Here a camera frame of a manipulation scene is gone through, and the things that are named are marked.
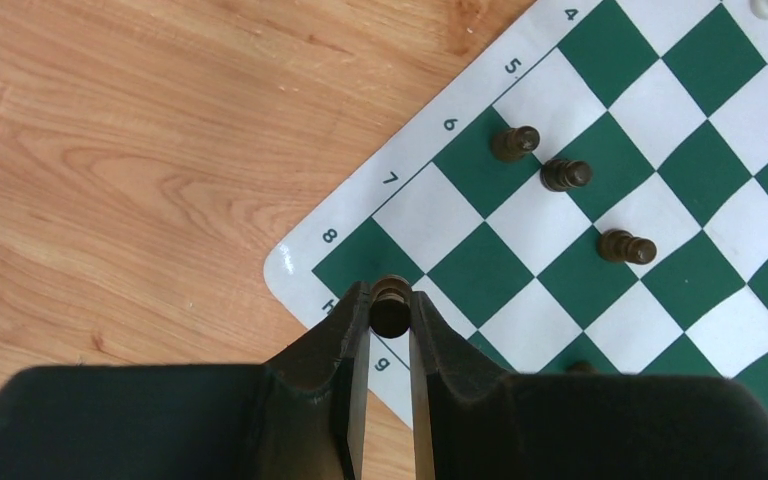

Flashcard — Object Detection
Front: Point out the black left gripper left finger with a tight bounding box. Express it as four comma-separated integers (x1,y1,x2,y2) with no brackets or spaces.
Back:
253,281,371,479

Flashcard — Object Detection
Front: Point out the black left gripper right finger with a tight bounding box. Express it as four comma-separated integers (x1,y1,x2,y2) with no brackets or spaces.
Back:
409,291,524,479

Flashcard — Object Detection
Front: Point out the dark brown chess pawn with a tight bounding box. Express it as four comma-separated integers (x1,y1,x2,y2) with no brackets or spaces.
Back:
369,275,412,339

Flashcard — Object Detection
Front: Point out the dark brown chess piece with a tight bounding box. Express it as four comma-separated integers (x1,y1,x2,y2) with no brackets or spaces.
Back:
540,159,593,192
490,126,541,163
597,229,657,265

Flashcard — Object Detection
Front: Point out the green white chess mat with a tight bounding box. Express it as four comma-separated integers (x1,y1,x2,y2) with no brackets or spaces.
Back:
263,1,768,410

